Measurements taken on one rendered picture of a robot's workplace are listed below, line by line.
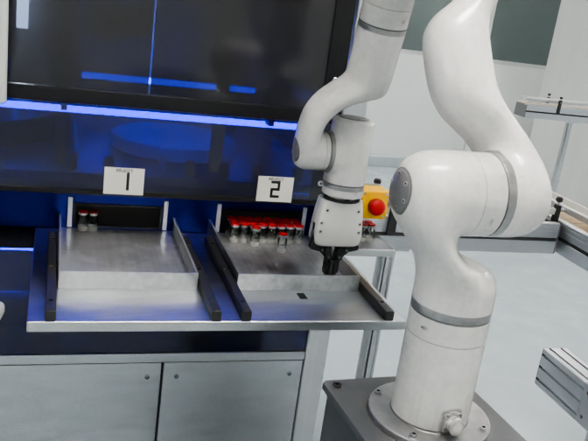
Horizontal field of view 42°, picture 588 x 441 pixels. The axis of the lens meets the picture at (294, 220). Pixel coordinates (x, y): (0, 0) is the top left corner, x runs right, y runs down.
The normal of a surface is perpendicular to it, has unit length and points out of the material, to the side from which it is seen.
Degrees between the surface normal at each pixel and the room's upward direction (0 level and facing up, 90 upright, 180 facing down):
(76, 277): 90
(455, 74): 72
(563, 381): 90
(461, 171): 42
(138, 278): 90
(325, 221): 89
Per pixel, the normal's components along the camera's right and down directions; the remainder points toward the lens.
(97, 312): 0.13, -0.95
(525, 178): 0.32, -0.32
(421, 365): -0.62, 0.15
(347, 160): 0.19, 0.33
